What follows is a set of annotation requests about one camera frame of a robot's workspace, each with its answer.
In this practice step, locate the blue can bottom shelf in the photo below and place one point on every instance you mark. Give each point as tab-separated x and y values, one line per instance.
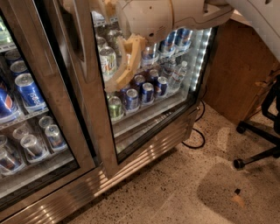
131	99

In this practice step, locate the blue pepsi can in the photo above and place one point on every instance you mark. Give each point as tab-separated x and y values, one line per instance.
7	105
28	90

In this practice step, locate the glass fridge door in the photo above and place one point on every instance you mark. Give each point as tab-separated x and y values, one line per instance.
42	189
138	135

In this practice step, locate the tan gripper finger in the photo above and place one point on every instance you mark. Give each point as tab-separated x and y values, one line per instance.
130	50
110	7

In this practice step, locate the black chair base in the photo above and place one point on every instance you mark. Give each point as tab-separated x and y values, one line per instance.
266	139

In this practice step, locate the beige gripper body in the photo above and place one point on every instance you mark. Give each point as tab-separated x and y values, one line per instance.
144	17

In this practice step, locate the green soda can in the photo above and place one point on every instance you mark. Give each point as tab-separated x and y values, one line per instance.
115	106

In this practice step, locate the silver can lower left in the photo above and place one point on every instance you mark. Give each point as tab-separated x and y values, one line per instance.
32	145

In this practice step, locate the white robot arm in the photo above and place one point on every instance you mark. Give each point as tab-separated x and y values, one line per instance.
263	16

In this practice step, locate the front blue pepsi can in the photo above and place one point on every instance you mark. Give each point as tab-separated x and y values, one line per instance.
7	105

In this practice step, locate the front blue silver can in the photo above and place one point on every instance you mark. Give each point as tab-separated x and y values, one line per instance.
149	53

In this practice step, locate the wooden counter cabinet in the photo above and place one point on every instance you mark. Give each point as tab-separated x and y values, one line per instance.
241	73

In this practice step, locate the front white 7up can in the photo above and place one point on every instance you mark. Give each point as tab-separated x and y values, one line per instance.
108	61

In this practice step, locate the clear water bottle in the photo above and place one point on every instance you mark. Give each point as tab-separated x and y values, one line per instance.
178	75

